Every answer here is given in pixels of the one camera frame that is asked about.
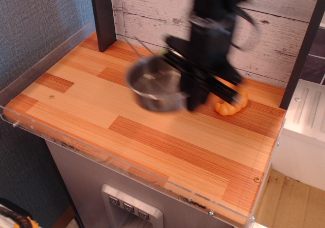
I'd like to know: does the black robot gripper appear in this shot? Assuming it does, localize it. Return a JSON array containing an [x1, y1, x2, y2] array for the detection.
[[164, 13, 243, 111]]

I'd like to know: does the stainless steel pot with handle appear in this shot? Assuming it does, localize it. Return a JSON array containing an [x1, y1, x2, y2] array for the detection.
[[125, 40, 188, 112]]

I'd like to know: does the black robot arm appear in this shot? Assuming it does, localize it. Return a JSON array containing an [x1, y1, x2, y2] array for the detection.
[[165, 0, 252, 111]]

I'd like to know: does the orange toy croissant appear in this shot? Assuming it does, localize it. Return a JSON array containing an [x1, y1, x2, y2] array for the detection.
[[214, 82, 248, 116]]

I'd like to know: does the clear acrylic table guard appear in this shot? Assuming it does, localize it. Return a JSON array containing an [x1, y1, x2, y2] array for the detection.
[[1, 23, 285, 227]]

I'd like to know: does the white cabinet at right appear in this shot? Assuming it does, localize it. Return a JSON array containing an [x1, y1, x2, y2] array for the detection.
[[271, 80, 324, 190]]

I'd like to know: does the silver dispenser button panel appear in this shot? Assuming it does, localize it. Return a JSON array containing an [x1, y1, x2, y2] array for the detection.
[[102, 184, 164, 227]]

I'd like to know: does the orange black object bottom left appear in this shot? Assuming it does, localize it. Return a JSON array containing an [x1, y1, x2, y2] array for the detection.
[[1, 206, 40, 227]]

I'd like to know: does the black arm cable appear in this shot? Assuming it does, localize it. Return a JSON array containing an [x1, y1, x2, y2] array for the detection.
[[232, 6, 264, 52]]

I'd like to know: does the dark right shelf post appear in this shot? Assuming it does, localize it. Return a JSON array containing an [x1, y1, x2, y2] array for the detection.
[[279, 0, 324, 110]]

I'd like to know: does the dark shelf post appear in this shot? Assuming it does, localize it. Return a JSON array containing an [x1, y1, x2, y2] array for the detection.
[[279, 0, 324, 110], [91, 0, 116, 52]]

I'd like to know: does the dark left shelf post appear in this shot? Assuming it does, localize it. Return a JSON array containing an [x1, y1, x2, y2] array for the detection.
[[91, 0, 116, 52]]

